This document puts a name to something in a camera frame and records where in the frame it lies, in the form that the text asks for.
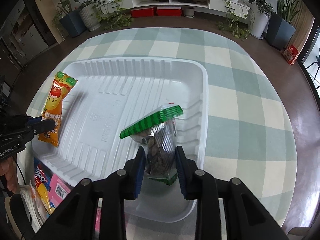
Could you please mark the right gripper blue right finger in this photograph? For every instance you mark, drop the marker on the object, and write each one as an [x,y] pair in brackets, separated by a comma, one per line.
[179,156]

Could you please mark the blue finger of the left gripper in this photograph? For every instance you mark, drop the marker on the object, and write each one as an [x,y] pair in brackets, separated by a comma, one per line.
[40,125]

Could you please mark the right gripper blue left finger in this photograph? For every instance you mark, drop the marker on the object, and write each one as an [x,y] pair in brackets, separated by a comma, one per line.
[138,170]

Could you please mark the orange cartoon snack packet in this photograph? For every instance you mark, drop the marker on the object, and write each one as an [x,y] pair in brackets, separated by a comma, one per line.
[61,86]

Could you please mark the green topped seed packet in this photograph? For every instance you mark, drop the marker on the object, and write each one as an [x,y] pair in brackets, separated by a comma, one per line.
[157,132]

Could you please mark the blue cake packet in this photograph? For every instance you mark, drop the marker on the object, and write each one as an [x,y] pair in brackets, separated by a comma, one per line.
[42,183]

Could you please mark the pink wafer packet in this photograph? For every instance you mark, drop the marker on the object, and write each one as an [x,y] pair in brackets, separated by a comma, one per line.
[58,191]

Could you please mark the clear orange cat packet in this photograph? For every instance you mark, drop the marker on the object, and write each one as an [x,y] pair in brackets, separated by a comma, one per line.
[35,207]

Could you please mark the person's left hand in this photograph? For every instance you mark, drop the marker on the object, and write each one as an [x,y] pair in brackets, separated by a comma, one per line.
[8,169]

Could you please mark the green checked tablecloth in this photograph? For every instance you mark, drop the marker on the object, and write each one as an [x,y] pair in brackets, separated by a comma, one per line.
[249,132]

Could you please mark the white plastic tray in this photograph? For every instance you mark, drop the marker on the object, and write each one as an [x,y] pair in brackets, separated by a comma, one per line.
[111,94]

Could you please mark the tall plant in blue pot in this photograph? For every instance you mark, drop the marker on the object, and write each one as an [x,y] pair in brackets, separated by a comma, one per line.
[69,18]

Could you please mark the plant in white ribbed pot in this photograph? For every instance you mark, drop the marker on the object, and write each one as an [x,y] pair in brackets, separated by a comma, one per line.
[87,12]

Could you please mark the trailing plant on console left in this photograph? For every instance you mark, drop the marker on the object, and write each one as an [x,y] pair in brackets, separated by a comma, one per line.
[112,15]

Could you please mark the trailing plant on console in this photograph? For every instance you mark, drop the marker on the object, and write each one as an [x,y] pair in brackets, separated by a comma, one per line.
[235,11]
[112,15]

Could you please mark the small grey pot under console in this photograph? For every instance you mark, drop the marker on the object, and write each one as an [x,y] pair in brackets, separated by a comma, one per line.
[189,12]

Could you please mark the left red storage box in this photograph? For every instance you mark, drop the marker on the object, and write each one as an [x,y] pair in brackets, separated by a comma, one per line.
[143,12]

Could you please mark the red storage box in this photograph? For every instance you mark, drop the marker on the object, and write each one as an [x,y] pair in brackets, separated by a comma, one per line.
[169,11]
[143,12]

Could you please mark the red bag on floor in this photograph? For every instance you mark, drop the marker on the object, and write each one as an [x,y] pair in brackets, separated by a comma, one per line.
[290,54]

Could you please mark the right red storage box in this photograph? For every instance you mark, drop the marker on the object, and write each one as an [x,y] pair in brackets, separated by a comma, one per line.
[169,11]

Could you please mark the trailing plant on console right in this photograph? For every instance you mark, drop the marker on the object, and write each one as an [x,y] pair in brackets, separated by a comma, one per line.
[235,11]

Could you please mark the white tv console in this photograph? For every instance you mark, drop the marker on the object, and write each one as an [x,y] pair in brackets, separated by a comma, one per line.
[209,6]

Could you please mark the large leaf plant blue pot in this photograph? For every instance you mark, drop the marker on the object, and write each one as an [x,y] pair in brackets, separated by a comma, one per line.
[280,29]

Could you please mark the plant in tall white pot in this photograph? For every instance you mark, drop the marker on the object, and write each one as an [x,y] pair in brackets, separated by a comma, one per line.
[258,17]

